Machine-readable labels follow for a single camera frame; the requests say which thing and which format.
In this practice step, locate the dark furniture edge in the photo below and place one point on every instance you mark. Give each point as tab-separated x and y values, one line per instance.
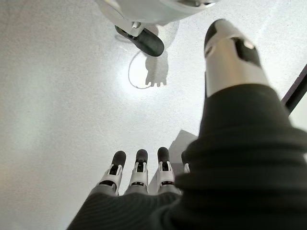
296	88

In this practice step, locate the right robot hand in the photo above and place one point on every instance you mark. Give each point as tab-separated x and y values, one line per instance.
239	148

